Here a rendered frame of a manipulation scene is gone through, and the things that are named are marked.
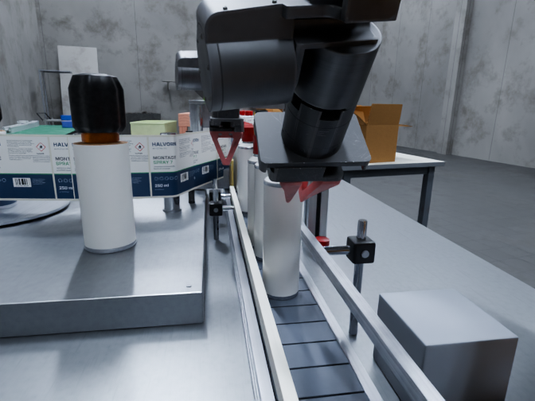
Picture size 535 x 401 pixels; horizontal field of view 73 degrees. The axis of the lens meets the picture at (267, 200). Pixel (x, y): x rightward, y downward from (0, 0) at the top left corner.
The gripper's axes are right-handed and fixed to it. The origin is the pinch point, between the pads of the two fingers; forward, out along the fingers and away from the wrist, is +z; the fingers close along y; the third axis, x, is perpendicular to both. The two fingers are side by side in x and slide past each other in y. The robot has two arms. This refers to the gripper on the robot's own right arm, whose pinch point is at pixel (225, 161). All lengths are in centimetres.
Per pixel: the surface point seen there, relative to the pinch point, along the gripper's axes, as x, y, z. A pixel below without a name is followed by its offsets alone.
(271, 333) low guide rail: 1.7, 47.2, 9.8
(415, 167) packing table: 137, -146, 28
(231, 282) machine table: -0.3, 19.5, 18.5
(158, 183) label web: -15.4, -8.0, 6.5
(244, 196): 4.5, -5.2, 9.2
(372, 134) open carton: 101, -141, 6
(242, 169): 4.1, -5.5, 2.7
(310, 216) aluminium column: 18.8, 2.1, 12.2
